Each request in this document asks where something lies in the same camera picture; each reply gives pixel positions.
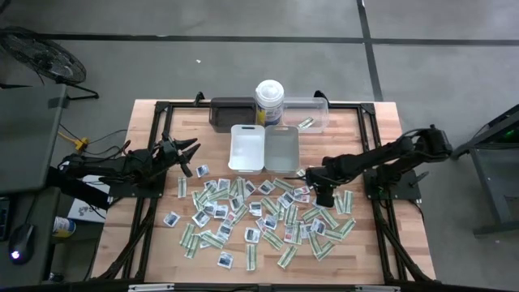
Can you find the small white yellow canister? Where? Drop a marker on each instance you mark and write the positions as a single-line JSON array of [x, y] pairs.
[[63, 227]]

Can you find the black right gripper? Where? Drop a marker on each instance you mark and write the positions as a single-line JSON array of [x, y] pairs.
[[322, 180]]

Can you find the black desk leg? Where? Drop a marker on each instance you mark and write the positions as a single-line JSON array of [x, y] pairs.
[[89, 198]]

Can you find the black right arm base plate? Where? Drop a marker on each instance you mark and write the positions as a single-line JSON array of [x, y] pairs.
[[401, 192]]

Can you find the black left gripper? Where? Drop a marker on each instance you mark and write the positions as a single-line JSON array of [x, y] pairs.
[[168, 154]]

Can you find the black computer mouse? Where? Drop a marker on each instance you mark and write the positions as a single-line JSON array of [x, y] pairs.
[[22, 243]]

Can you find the dark desk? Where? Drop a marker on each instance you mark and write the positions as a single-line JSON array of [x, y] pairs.
[[42, 203]]

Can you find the clear plastic bin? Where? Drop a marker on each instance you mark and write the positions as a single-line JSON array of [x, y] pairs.
[[320, 111]]

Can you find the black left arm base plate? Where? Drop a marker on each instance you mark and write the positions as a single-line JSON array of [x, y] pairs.
[[134, 191]]

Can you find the grey plastic bin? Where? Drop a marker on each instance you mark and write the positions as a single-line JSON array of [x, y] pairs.
[[281, 148]]

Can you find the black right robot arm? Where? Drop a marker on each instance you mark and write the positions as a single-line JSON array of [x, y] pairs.
[[385, 156]]

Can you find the black table clamp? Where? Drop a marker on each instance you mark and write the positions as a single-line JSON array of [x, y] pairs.
[[320, 95], [198, 97]]

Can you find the white ointment packet orange label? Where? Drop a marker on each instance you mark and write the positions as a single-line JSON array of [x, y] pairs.
[[230, 219], [301, 190], [302, 198], [289, 234], [261, 224]]

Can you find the white cardboard box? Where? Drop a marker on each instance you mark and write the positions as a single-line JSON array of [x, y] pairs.
[[87, 211]]

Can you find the black floor fan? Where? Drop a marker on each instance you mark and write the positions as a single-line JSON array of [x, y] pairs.
[[44, 57]]

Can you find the disinfecting wipes canister white lid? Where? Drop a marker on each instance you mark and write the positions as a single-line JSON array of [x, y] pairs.
[[269, 95]]

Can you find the white light bar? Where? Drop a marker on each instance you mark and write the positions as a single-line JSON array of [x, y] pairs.
[[377, 288], [151, 287]]

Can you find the dark keyboard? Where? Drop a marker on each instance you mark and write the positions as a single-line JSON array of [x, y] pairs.
[[3, 219]]

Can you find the white antiseptic towelette packet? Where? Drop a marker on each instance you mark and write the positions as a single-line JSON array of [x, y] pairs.
[[221, 211], [224, 184], [249, 188], [171, 219], [211, 185], [255, 208], [270, 222], [202, 170], [200, 218], [286, 199], [252, 234], [210, 207], [305, 230], [266, 187], [318, 226], [236, 202], [224, 231], [314, 203], [225, 260]]

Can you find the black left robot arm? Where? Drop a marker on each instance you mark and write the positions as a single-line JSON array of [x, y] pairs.
[[121, 164]]

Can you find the black metal cart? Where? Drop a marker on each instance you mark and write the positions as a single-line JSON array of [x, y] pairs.
[[484, 190]]

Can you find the grey table top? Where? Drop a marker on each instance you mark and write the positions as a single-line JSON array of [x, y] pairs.
[[28, 134]]

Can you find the dark brown plastic bin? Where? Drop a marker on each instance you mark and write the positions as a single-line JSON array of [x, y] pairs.
[[231, 117]]

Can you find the white plastic bin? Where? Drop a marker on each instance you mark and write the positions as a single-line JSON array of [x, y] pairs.
[[247, 148]]

